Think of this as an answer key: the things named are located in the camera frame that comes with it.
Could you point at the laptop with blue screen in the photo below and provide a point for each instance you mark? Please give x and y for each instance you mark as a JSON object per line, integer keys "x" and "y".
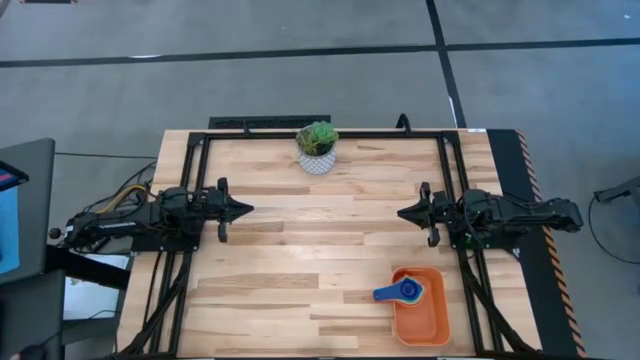
{"x": 7, "y": 220}

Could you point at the black computer mouse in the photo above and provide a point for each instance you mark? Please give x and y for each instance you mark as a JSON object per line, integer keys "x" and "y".
{"x": 30, "y": 352}

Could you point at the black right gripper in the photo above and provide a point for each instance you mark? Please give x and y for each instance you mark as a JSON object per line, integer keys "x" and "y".
{"x": 437, "y": 210}

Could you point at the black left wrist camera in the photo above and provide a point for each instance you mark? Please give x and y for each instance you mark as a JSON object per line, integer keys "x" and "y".
{"x": 223, "y": 234}

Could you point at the black mat with hazard stripes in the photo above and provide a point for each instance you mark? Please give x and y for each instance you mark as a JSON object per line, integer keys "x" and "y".
{"x": 545, "y": 300}

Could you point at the succulent in white patterned pot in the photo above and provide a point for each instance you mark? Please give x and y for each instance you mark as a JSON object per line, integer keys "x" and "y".
{"x": 316, "y": 150}

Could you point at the white paper sheet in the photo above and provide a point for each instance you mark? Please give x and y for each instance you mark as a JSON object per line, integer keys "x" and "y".
{"x": 92, "y": 295}

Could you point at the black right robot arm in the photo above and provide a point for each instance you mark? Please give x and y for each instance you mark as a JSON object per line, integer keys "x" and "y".
{"x": 530, "y": 215}

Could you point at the black ribbed floor mat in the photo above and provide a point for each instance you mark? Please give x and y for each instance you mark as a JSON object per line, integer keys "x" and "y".
{"x": 270, "y": 121}

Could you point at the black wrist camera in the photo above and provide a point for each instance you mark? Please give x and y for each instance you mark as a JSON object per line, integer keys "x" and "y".
{"x": 223, "y": 234}
{"x": 433, "y": 237}

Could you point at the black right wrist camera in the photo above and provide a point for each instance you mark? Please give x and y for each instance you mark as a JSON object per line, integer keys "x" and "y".
{"x": 433, "y": 237}

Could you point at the small black round knob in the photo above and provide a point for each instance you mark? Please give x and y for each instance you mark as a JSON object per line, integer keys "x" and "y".
{"x": 54, "y": 233}

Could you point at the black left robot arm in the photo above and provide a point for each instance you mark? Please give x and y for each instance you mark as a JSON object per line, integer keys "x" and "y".
{"x": 125, "y": 222}

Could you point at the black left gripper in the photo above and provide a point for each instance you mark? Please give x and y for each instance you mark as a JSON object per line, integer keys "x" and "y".
{"x": 215, "y": 207}

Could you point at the black hook clamp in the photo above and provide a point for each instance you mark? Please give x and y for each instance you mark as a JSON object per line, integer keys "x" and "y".
{"x": 402, "y": 122}

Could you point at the black stand foot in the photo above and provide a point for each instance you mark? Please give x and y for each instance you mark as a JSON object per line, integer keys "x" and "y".
{"x": 620, "y": 190}

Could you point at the orange rectangular plastic basket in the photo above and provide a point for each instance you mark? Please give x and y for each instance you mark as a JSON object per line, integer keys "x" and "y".
{"x": 425, "y": 325}

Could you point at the black desk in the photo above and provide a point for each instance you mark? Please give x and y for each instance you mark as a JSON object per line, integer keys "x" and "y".
{"x": 30, "y": 315}

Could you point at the black metal table frame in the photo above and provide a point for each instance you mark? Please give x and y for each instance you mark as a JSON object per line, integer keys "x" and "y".
{"x": 325, "y": 135}

